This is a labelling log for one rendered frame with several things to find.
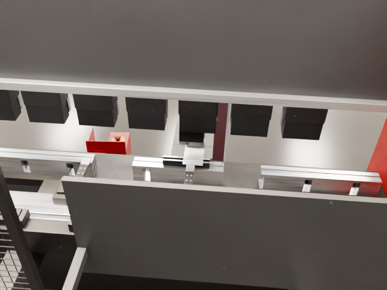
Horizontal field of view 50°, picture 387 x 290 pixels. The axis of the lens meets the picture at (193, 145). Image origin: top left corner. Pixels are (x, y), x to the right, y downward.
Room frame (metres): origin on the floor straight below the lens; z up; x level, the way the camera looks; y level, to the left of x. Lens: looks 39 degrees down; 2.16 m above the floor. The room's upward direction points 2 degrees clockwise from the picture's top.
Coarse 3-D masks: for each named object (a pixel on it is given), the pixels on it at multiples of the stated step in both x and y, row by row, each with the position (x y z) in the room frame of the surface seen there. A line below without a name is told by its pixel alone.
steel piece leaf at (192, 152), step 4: (204, 144) 1.44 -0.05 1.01; (188, 148) 1.42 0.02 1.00; (192, 148) 1.42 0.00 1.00; (196, 148) 1.42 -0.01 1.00; (200, 148) 1.42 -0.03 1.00; (184, 152) 1.39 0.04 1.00; (188, 152) 1.39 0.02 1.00; (192, 152) 1.39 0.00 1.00; (196, 152) 1.39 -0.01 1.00; (200, 152) 1.39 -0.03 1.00; (184, 156) 1.37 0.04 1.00; (188, 156) 1.37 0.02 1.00; (192, 156) 1.37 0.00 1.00; (196, 156) 1.37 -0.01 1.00; (200, 156) 1.37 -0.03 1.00
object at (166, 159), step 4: (164, 156) 1.37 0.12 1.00; (168, 156) 1.37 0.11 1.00; (172, 156) 1.37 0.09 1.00; (164, 160) 1.34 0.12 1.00; (168, 160) 1.34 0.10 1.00; (172, 160) 1.34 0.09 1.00; (176, 160) 1.34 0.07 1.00; (180, 160) 1.34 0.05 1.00; (204, 160) 1.35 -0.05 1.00; (208, 160) 1.35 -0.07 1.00; (164, 164) 1.34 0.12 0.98; (168, 164) 1.34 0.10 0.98; (172, 164) 1.34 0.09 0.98; (176, 164) 1.34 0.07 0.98; (180, 164) 1.34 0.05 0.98; (204, 164) 1.33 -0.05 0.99; (208, 164) 1.33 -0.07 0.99; (208, 168) 1.33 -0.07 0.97
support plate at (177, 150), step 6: (174, 138) 1.49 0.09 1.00; (210, 138) 1.50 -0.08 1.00; (210, 144) 1.45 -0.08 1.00; (174, 150) 1.41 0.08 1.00; (180, 150) 1.41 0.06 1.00; (204, 150) 1.41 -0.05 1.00; (210, 150) 1.41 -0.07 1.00; (174, 156) 1.37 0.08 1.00; (180, 156) 1.37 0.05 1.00; (204, 156) 1.37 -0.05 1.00; (210, 156) 1.37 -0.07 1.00
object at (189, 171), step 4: (188, 164) 1.31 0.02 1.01; (188, 168) 1.29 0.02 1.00; (192, 168) 1.29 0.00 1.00; (188, 172) 1.26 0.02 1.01; (192, 172) 1.26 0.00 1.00; (188, 176) 1.24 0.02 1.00; (192, 176) 1.24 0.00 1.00; (184, 180) 1.21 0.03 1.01; (188, 180) 1.21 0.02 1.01; (192, 180) 1.21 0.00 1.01; (188, 184) 1.19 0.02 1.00; (192, 184) 1.20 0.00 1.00
